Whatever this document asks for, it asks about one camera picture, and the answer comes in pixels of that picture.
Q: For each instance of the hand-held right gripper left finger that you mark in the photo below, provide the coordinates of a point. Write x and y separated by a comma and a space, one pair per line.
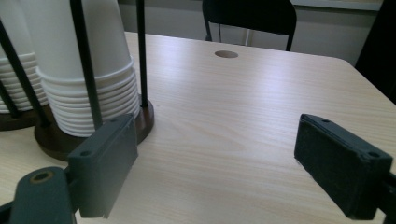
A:
99, 165

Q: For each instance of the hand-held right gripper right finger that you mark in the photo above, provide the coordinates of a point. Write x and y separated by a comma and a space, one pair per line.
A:
339, 165

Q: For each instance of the black rod cup holder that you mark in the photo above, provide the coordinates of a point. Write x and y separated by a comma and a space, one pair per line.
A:
85, 77
15, 81

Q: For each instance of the stack of white paper cups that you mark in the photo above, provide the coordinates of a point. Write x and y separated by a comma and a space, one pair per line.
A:
17, 56
77, 62

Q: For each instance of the black chair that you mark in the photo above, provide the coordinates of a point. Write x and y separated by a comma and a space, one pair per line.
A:
249, 17

